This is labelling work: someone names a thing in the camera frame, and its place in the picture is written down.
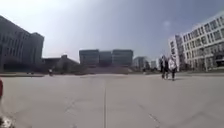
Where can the grey block building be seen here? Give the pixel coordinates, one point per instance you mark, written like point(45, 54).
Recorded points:
point(100, 57)

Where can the group of pale buildings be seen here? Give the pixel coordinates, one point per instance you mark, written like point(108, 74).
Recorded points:
point(140, 62)

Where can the low dark building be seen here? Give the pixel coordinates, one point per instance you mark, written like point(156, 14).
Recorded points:
point(63, 64)

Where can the person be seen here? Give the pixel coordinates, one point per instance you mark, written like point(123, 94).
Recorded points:
point(163, 66)
point(172, 66)
point(50, 71)

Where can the dark raised kerb strip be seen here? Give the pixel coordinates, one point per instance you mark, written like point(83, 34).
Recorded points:
point(20, 75)

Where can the white building with many windows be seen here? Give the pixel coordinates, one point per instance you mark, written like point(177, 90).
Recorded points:
point(203, 43)

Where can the tall dark building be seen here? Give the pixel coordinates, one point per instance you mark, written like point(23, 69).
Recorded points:
point(16, 50)

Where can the red object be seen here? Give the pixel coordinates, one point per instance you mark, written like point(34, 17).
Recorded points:
point(1, 89)

